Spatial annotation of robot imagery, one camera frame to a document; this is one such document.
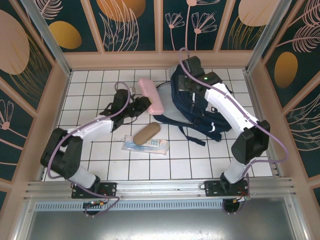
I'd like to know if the grey metal sheet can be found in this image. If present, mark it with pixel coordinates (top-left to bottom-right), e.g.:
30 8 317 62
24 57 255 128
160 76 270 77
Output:
13 199 310 240

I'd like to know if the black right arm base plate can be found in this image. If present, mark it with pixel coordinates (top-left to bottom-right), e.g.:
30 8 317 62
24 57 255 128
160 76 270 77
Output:
204 179 251 198

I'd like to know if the aluminium mounting rail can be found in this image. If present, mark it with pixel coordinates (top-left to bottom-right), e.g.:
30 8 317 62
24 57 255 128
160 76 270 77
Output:
23 177 298 203

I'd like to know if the pink pencil case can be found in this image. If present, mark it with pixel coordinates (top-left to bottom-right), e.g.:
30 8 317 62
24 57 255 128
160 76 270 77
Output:
138 78 165 116

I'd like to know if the brown oval case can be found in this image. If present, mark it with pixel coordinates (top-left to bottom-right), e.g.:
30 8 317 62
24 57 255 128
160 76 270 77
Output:
133 122 161 145

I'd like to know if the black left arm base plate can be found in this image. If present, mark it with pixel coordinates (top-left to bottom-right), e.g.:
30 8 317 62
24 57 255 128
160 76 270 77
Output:
71 181 118 200

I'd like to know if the slotted metal vent strip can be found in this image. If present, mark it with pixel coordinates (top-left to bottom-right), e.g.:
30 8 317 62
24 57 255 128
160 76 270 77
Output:
33 201 289 211

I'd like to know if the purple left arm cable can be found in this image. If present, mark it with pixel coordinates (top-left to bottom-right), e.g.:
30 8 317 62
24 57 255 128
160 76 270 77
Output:
46 81 123 218

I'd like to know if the navy blue backpack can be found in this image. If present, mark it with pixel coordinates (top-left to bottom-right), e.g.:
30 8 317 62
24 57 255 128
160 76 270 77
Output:
152 63 235 148

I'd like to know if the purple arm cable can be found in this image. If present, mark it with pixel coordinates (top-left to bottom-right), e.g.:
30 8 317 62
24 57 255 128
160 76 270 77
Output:
178 47 289 216
46 81 123 218

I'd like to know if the clear packet of tissues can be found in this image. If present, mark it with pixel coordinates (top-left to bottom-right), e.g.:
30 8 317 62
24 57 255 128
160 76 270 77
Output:
121 134 170 156

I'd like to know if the aluminium corner post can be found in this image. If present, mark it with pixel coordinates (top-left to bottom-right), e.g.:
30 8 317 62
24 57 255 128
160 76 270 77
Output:
245 0 293 74
19 0 74 77

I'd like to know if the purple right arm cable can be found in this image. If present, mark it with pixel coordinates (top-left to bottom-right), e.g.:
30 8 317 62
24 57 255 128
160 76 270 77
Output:
178 47 289 216

